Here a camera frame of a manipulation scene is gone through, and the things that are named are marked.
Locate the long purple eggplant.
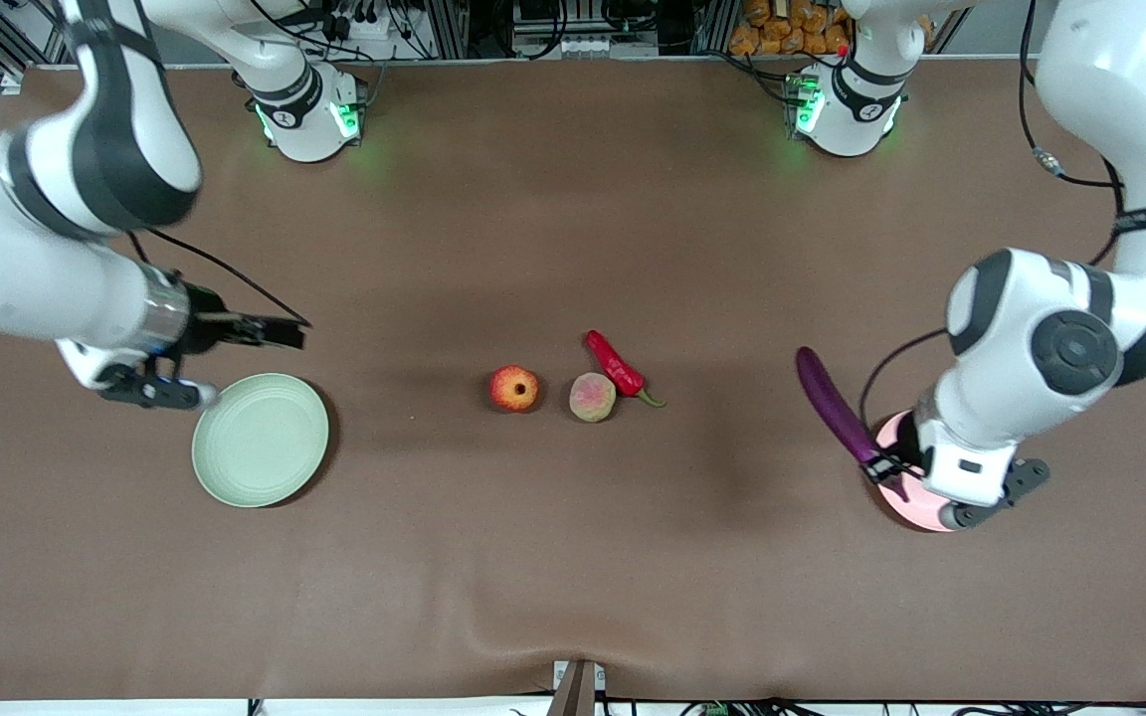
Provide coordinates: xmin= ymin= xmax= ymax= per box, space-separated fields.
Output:
xmin=796 ymin=346 xmax=912 ymax=503

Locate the red yellow apple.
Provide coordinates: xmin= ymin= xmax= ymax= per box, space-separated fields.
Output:
xmin=489 ymin=365 xmax=540 ymax=413

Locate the red chili pepper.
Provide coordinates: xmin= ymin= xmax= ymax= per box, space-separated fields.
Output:
xmin=585 ymin=330 xmax=667 ymax=408

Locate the pink green peach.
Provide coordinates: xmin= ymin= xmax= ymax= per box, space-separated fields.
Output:
xmin=568 ymin=371 xmax=618 ymax=423

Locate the bag of orange fruits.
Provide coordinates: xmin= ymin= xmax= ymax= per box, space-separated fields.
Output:
xmin=729 ymin=0 xmax=853 ymax=57

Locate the pink round plate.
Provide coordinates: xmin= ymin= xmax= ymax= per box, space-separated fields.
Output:
xmin=871 ymin=411 xmax=962 ymax=533

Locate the light green round plate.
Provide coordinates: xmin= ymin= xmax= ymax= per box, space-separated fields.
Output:
xmin=191 ymin=373 xmax=331 ymax=509

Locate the brown table cloth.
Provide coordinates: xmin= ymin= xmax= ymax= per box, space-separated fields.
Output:
xmin=0 ymin=55 xmax=1146 ymax=702

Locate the white power strip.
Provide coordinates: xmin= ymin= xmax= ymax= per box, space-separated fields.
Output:
xmin=319 ymin=0 xmax=385 ymax=41

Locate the metal table edge clamp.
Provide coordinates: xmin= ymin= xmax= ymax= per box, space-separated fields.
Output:
xmin=551 ymin=660 xmax=608 ymax=716

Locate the white electronics box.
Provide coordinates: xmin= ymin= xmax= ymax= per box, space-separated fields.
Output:
xmin=508 ymin=0 xmax=664 ymax=59

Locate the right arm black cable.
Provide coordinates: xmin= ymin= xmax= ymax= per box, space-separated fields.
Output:
xmin=130 ymin=227 xmax=313 ymax=329

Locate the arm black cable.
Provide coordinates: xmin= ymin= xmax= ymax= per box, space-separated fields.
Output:
xmin=859 ymin=0 xmax=1146 ymax=458
xmin=130 ymin=227 xmax=313 ymax=329

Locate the black floor cable bundle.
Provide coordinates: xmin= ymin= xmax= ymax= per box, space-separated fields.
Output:
xmin=603 ymin=696 xmax=1146 ymax=716

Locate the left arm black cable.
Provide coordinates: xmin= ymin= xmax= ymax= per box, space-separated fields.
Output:
xmin=859 ymin=0 xmax=1146 ymax=458

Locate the aluminium frame profile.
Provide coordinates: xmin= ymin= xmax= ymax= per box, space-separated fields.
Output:
xmin=0 ymin=0 xmax=72 ymax=95

